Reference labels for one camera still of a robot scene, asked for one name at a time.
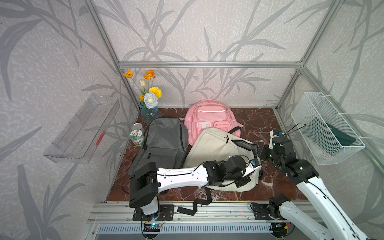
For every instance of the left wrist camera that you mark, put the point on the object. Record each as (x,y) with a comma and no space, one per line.
(254,167)

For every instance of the clear acrylic wall shelf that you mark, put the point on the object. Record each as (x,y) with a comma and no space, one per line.
(76,142)

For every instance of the pink backpack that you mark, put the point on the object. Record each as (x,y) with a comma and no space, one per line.
(210,114)

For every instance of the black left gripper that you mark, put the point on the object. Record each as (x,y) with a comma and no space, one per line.
(244,182)

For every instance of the red marker on shelf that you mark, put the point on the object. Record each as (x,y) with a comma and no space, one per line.
(98,141)

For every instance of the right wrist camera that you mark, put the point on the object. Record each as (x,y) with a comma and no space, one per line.
(274,134)

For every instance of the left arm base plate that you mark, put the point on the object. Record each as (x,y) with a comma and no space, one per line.
(165,213)

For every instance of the grey backpack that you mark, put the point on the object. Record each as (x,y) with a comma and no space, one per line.
(165,144)

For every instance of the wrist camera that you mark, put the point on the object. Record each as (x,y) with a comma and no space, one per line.
(274,134)
(254,167)

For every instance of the white wire mesh basket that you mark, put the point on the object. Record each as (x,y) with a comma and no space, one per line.
(316,104)

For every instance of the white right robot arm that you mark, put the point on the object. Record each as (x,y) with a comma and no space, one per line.
(337,225)

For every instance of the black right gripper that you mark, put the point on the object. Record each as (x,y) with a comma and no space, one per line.
(263,150)

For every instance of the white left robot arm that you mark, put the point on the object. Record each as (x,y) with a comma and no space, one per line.
(150,180)

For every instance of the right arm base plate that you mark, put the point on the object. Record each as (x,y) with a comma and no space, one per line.
(260,211)

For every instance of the beige backpack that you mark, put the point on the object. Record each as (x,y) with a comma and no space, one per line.
(211,148)

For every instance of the green box in basket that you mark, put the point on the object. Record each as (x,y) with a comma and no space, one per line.
(324,138)

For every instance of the sunflower label plastic can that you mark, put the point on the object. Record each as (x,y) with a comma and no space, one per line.
(137,137)

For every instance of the blue glass vase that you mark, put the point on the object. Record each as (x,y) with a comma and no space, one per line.
(149,113)

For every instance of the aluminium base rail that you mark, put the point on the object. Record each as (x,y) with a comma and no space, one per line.
(216,212)

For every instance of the artificial flower bouquet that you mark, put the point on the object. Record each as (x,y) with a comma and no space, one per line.
(149,93)

